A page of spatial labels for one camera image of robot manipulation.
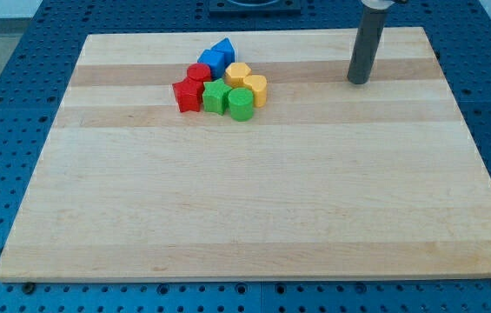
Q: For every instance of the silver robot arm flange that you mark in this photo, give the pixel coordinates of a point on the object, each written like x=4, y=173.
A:
x=381, y=4

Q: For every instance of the blue cube block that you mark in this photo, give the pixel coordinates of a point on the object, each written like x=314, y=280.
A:
x=215, y=60

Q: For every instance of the green cylinder block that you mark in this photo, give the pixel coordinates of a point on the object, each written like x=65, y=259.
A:
x=241, y=104

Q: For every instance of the green star block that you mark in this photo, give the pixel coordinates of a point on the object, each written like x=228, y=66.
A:
x=215, y=96

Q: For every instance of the yellow heart block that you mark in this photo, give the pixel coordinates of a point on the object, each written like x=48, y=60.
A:
x=258, y=84

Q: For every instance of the yellow hexagon block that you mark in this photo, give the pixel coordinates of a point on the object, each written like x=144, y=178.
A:
x=235, y=74

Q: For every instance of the red star block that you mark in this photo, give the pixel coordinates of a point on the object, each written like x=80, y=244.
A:
x=188, y=94

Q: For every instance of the light wooden board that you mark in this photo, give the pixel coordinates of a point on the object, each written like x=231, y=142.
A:
x=327, y=181

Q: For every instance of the red cylinder block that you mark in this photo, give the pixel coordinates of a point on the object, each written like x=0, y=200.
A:
x=199, y=72

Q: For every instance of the blue pentagon block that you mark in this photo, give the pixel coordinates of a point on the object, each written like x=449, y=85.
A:
x=226, y=47

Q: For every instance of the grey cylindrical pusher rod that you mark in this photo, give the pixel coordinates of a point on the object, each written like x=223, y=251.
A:
x=366, y=45

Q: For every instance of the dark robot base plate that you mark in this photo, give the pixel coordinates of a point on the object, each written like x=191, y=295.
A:
x=255, y=7

